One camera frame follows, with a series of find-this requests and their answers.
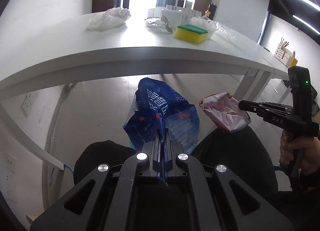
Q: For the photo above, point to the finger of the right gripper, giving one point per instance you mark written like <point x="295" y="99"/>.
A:
<point x="252" y="108"/>

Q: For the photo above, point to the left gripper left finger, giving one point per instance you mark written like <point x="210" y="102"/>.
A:
<point x="155" y="156"/>

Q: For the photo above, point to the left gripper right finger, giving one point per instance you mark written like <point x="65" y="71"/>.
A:
<point x="166" y="151"/>

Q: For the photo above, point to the blue plastic bag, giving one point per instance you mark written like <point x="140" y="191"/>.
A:
<point x="156" y="108"/>

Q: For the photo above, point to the pink paper bag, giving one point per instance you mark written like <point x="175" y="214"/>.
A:
<point x="223" y="110"/>

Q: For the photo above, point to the clear plastic bag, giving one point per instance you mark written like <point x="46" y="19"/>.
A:
<point x="214" y="28"/>
<point x="109" y="19"/>

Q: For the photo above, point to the yellow green sponge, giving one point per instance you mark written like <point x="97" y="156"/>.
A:
<point x="191" y="33"/>

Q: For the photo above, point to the silver wrapper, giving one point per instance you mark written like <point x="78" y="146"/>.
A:
<point x="160" y="23"/>

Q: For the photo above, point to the white table leg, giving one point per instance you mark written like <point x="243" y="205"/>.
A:
<point x="252" y="84"/>

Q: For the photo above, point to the white desk organizer box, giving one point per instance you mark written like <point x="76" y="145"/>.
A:
<point x="286" y="57"/>

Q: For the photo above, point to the white storage box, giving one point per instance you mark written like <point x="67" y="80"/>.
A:
<point x="174" y="13"/>

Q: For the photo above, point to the white wall socket panel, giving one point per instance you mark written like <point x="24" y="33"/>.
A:
<point x="28" y="102"/>

